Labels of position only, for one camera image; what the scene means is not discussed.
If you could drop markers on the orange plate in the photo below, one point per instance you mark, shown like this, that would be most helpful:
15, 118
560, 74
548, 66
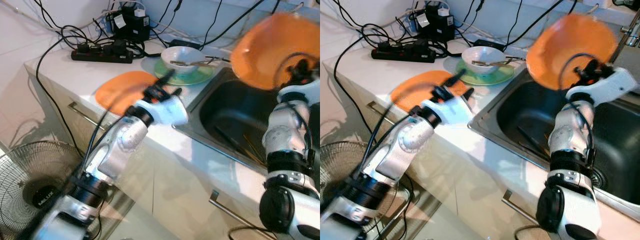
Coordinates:
415, 90
120, 90

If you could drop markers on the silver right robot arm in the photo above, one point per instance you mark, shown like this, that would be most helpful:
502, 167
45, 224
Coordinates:
570, 145
285, 140

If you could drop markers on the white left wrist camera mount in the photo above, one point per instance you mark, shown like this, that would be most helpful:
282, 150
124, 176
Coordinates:
167, 111
457, 111

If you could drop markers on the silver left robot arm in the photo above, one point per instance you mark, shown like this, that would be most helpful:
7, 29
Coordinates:
405, 150
115, 150

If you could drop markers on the white bowl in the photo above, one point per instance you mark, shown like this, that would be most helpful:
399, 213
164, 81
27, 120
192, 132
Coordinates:
475, 54
175, 54

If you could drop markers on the small flat black adapter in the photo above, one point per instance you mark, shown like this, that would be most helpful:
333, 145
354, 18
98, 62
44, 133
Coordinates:
185, 44
487, 44

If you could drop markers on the orange bowl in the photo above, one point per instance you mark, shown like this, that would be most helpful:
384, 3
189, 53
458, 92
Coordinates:
560, 45
260, 50

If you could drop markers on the stainless steel sink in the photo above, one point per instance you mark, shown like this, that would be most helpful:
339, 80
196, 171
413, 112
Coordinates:
230, 107
520, 107

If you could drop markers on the white cabinet drawer front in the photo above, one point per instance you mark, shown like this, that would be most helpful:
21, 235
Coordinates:
175, 190
475, 190

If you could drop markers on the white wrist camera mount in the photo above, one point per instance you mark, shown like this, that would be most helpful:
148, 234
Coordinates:
605, 85
305, 92
167, 111
457, 111

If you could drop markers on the black power adapter box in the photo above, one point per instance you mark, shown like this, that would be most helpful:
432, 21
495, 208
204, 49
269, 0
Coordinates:
131, 27
434, 25

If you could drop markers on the grey floor fan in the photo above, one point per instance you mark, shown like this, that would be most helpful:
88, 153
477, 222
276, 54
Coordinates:
340, 170
25, 170

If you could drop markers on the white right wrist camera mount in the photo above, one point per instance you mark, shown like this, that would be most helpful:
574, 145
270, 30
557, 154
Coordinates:
605, 85
305, 92

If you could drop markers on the round sink drain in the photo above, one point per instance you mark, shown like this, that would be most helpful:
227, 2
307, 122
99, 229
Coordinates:
599, 177

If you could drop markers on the grey metal faucet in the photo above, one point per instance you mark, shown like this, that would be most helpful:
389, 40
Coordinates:
627, 35

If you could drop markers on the green plate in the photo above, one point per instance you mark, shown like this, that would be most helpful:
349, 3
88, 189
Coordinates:
500, 78
200, 78

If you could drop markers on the black power strip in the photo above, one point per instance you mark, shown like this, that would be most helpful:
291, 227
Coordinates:
400, 54
100, 54

